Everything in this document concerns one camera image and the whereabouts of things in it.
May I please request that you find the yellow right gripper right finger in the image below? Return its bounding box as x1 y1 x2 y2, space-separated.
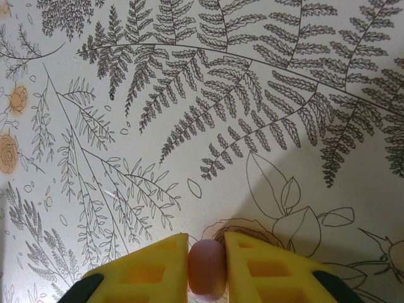
223 232 360 303

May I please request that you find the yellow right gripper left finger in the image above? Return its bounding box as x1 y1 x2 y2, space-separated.
64 232 191 303

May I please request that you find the purple rounded case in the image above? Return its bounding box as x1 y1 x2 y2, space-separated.
187 239 229 299

